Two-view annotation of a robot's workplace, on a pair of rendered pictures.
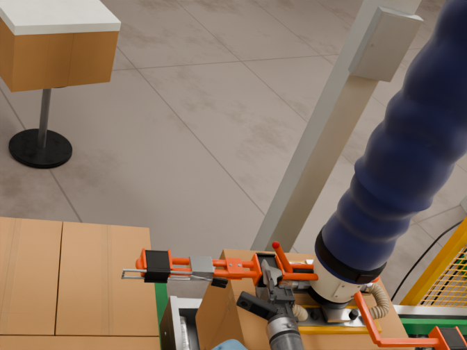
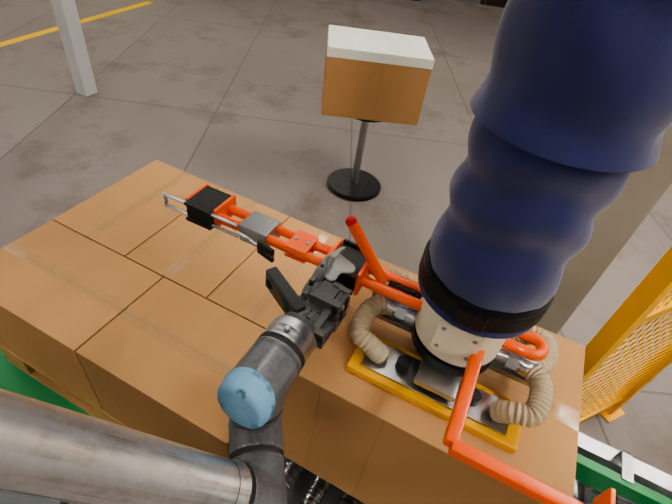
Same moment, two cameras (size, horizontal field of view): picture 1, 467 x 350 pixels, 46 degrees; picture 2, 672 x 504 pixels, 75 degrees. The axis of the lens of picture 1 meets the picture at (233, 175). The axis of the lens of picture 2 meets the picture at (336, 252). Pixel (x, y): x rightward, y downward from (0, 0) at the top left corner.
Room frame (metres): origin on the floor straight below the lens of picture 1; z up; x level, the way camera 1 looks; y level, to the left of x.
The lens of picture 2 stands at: (0.74, -0.64, 1.83)
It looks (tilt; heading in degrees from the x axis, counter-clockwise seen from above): 42 degrees down; 44
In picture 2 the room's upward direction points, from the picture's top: 9 degrees clockwise
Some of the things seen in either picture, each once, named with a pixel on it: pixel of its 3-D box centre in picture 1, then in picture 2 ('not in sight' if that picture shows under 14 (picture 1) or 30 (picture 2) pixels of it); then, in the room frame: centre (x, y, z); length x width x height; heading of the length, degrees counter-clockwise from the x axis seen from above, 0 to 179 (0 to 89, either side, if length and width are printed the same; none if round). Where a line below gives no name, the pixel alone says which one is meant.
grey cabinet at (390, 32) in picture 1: (384, 46); not in sight; (2.31, -0.40, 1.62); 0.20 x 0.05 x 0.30; 114
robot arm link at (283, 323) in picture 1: (283, 330); (289, 339); (1.03, -0.29, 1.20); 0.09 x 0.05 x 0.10; 114
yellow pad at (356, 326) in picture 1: (333, 317); (435, 383); (1.25, -0.47, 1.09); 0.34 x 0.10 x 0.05; 114
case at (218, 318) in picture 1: (295, 331); (413, 398); (1.33, -0.41, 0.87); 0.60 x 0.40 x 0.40; 114
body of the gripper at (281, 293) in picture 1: (278, 307); (316, 311); (1.11, -0.26, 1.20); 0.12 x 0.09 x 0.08; 24
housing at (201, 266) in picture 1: (199, 268); (260, 230); (1.14, -0.01, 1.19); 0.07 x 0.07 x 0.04; 24
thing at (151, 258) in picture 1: (156, 263); (211, 205); (1.09, 0.12, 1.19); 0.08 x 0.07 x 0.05; 114
